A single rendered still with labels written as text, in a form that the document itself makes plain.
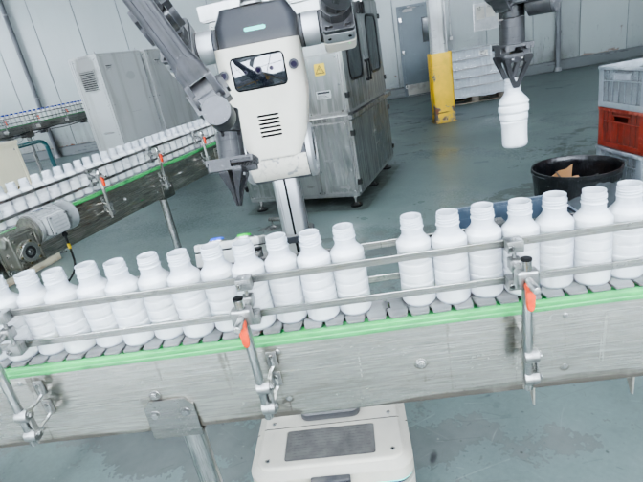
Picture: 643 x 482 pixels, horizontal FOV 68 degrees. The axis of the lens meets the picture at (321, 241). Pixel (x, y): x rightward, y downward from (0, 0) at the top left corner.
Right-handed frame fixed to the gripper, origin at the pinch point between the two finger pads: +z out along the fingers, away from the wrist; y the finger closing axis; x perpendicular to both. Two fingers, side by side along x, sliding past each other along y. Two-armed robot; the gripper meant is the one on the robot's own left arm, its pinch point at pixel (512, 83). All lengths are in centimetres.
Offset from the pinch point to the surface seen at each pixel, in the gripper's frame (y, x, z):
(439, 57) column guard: 691, -145, 35
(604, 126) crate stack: 155, -109, 54
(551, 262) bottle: -48, 12, 24
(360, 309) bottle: -47, 45, 28
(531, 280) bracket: -58, 20, 21
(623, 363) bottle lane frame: -52, 1, 44
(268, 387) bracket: -55, 63, 35
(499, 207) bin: 13.1, -0.4, 36.4
